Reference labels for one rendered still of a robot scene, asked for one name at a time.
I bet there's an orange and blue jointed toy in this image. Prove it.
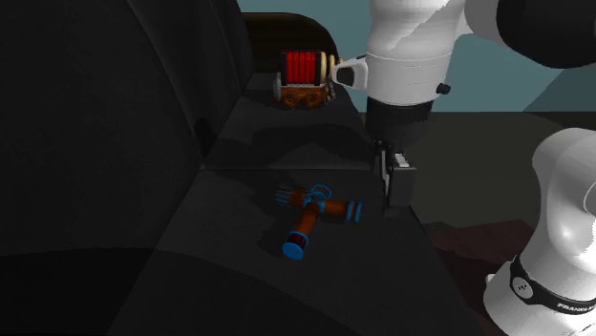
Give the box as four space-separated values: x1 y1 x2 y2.
273 183 364 262

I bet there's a dark sofa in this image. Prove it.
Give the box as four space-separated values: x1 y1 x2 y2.
0 0 486 336

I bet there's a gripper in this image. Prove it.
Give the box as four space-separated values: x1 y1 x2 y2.
365 96 435 219

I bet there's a wooden cart with red barrel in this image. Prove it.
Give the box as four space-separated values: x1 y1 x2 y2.
271 48 344 110

